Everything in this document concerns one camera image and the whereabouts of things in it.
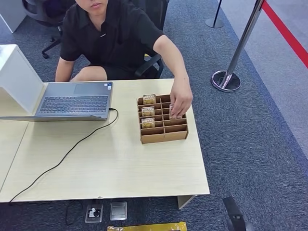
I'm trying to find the person's left hand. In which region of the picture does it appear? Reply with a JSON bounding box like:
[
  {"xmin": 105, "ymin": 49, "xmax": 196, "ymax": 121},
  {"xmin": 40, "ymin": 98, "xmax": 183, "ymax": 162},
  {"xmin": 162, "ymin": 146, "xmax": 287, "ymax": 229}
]
[{"xmin": 170, "ymin": 76, "xmax": 193, "ymax": 118}]

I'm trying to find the gold patterned card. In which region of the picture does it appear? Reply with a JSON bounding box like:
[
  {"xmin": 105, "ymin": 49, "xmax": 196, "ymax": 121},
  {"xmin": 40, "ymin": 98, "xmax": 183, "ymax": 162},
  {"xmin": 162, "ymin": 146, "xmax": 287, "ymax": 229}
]
[
  {"xmin": 141, "ymin": 118, "xmax": 156, "ymax": 129},
  {"xmin": 169, "ymin": 103, "xmax": 183, "ymax": 120},
  {"xmin": 143, "ymin": 94, "xmax": 156, "ymax": 105},
  {"xmin": 141, "ymin": 106, "xmax": 155, "ymax": 117}
]

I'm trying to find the cardboard card holder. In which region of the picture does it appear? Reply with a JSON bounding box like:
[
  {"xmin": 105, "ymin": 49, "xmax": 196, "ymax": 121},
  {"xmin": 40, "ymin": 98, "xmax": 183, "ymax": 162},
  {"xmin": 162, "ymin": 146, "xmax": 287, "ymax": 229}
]
[{"xmin": 137, "ymin": 94, "xmax": 189, "ymax": 145}]

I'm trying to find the person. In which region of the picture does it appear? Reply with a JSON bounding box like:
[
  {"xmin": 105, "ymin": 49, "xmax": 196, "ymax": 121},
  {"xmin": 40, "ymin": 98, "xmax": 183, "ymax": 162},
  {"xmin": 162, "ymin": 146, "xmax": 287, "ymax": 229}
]
[{"xmin": 55, "ymin": 0, "xmax": 193, "ymax": 118}]

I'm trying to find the yellow flat object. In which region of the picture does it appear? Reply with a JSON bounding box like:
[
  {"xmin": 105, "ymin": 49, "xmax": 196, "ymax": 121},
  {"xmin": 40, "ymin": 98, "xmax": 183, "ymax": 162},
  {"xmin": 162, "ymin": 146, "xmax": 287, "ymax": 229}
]
[{"xmin": 107, "ymin": 221, "xmax": 187, "ymax": 231}]

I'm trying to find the closed metal floor socket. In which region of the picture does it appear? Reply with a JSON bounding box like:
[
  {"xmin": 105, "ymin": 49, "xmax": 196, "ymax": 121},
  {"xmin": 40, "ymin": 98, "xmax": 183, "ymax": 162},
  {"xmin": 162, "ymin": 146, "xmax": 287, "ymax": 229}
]
[{"xmin": 109, "ymin": 201, "xmax": 128, "ymax": 221}]

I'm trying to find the grey laptop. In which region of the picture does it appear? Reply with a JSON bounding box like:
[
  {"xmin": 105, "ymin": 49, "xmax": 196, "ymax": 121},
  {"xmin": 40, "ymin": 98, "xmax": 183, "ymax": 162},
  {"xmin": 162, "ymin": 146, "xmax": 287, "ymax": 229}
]
[{"xmin": 0, "ymin": 81, "xmax": 114, "ymax": 122}]

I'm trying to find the red barrier belt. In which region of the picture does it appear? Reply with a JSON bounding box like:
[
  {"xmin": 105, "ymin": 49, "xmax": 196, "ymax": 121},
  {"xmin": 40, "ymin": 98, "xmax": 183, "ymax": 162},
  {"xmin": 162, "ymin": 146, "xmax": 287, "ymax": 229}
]
[{"xmin": 261, "ymin": 0, "xmax": 308, "ymax": 69}]

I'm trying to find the floor socket with plug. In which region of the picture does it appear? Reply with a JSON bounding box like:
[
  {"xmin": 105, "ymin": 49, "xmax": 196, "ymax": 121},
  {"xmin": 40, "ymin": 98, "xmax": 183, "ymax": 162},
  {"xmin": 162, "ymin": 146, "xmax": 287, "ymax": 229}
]
[{"xmin": 85, "ymin": 204, "xmax": 103, "ymax": 224}]

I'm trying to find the white box stand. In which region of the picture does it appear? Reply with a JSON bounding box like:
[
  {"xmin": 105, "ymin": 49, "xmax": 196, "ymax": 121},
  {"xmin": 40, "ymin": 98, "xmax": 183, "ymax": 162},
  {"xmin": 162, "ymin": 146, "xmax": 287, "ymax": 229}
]
[{"xmin": 0, "ymin": 44, "xmax": 45, "ymax": 116}]

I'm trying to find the white cabinet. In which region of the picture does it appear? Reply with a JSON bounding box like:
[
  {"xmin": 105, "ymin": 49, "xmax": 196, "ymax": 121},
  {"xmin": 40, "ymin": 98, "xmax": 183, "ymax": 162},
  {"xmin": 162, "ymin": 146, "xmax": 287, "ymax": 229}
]
[{"xmin": 0, "ymin": 0, "xmax": 27, "ymax": 34}]

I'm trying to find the chrome stanchion post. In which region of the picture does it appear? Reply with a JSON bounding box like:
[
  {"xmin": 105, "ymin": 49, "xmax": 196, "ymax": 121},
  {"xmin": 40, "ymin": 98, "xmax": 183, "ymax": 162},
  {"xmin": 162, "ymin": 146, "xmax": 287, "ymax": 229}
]
[{"xmin": 211, "ymin": 0, "xmax": 264, "ymax": 93}]

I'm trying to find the dark stanchion post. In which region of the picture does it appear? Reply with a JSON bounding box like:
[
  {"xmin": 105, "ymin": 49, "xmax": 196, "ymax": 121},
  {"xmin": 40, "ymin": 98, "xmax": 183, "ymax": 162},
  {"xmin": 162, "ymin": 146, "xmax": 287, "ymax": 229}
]
[{"xmin": 205, "ymin": 0, "xmax": 224, "ymax": 29}]

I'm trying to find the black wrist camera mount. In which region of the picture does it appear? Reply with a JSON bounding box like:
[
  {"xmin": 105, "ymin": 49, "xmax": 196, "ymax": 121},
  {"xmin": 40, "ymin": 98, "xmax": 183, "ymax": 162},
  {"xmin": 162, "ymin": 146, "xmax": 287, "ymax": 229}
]
[{"xmin": 222, "ymin": 196, "xmax": 246, "ymax": 231}]

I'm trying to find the black laptop cable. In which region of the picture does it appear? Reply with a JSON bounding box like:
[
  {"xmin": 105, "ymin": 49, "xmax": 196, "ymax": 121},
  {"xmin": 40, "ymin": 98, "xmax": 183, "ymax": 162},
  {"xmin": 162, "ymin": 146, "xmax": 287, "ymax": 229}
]
[{"xmin": 9, "ymin": 107, "xmax": 119, "ymax": 204}]

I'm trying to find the black floor cable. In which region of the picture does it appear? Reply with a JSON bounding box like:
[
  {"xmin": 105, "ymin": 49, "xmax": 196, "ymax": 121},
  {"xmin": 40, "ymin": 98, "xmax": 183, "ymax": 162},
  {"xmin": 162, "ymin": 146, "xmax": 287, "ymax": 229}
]
[{"xmin": 65, "ymin": 200, "xmax": 84, "ymax": 226}]

